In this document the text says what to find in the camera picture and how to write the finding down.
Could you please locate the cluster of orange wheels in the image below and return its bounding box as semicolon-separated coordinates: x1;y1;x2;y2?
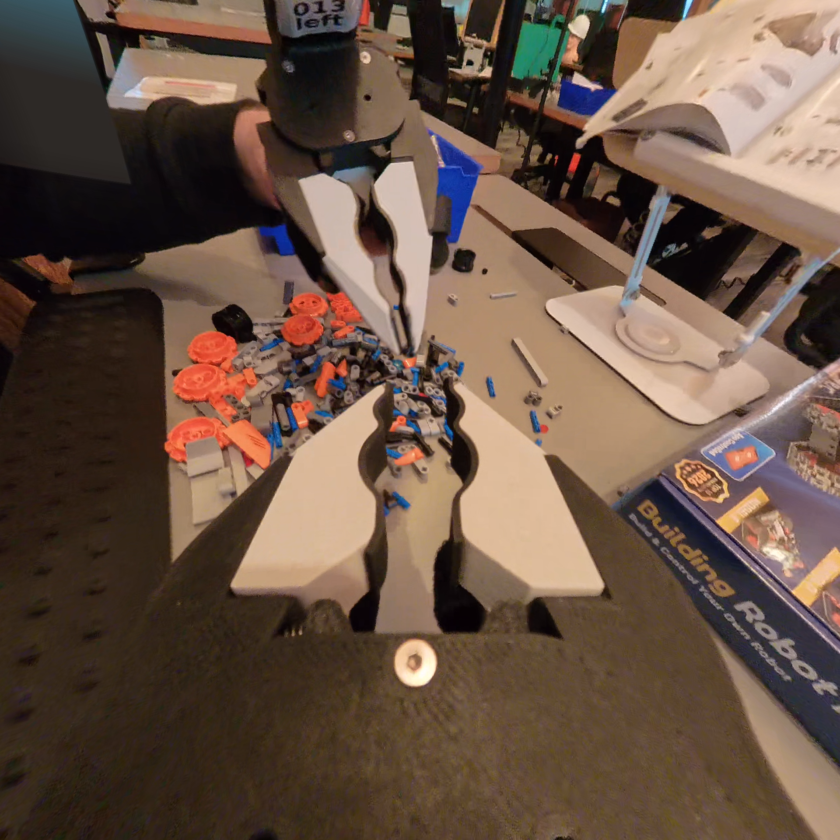
163;292;366;465

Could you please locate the white paper sheet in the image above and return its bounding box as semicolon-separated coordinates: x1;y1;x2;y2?
123;75;238;106

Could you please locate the pile of small building parts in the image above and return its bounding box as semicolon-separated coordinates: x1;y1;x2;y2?
185;308;468;526

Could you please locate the black pole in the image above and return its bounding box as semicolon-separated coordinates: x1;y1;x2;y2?
481;0;528;150

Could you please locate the black wheel rim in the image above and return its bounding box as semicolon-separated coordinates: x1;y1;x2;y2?
210;303;257;337

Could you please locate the white book stand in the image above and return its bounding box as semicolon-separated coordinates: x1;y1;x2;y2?
545;131;840;426

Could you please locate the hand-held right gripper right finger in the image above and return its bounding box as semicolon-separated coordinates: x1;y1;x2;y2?
443;381;606;631

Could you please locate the black dimpled pad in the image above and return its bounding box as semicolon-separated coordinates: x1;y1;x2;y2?
0;287;173;795

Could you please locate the wooden-edged table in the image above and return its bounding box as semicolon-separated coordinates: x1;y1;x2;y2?
504;91;595;131

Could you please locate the black rounded object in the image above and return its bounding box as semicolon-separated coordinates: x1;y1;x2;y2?
64;252;147;274

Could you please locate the grey work table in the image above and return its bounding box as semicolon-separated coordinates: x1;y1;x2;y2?
106;47;266;114

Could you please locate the open instruction booklet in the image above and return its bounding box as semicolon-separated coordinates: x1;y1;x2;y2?
576;0;840;160

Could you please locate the person's left hand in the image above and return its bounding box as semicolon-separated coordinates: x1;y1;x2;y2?
233;107;283;210

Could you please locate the person's left forearm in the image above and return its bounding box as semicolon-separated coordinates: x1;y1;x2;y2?
0;97;284;261

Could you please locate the blue robot kit box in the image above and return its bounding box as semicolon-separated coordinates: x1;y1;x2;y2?
616;360;840;770

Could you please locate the blue plastic bin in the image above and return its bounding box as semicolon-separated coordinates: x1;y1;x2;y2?
556;77;619;117
258;128;484;257

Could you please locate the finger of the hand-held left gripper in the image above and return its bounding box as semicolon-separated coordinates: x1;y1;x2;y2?
297;172;403;353
373;161;435;349

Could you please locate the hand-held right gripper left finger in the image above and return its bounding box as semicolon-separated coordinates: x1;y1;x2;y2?
230;384;396;634

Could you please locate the long grey beam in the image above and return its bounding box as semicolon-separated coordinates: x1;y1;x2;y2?
511;336;550;389

